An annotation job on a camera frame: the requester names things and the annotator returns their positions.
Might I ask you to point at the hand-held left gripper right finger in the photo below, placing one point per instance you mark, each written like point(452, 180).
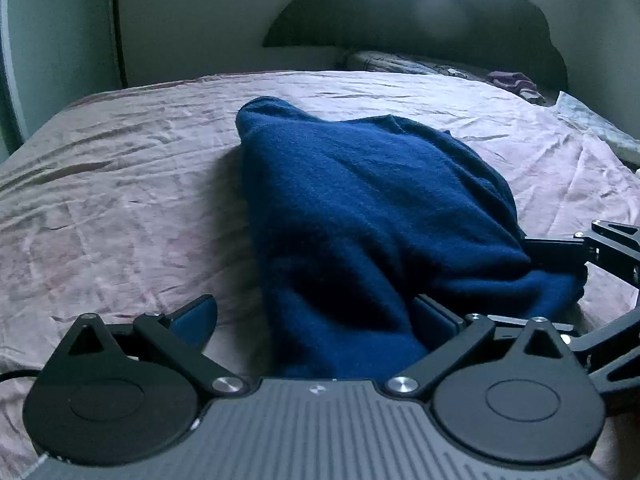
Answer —
point(433, 324)

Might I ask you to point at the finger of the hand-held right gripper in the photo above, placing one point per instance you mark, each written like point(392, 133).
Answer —
point(612, 345)
point(555, 251)

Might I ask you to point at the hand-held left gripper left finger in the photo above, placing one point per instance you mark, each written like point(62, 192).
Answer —
point(196, 324)

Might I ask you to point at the dark blue knit sweater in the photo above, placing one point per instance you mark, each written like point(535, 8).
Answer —
point(360, 220)

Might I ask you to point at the light blue cloth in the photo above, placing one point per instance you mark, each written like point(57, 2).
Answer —
point(600, 127)

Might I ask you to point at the pink bed sheet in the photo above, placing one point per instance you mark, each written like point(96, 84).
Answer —
point(130, 185)

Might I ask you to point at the purple cloth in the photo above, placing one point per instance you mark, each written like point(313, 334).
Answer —
point(515, 81)

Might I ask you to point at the printed pillow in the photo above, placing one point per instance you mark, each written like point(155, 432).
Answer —
point(400, 63)

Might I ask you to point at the dark scalloped headboard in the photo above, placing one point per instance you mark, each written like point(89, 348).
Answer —
point(400, 10)

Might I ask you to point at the pale green wardrobe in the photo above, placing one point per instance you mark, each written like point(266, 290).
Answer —
point(50, 60)

